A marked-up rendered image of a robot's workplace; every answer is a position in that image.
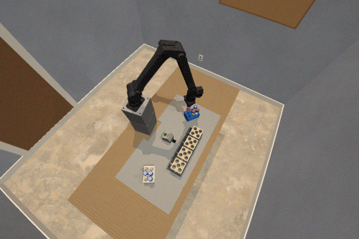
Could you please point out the blue tube rack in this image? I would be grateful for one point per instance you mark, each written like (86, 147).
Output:
(188, 115)

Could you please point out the white tube rack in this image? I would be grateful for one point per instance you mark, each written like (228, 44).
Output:
(145, 178)

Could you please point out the grey flat mat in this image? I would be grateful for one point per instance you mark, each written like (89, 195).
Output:
(159, 153)

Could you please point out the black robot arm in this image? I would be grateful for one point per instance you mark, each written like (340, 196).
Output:
(166, 49)

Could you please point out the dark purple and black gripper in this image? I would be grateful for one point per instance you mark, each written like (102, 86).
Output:
(188, 101)

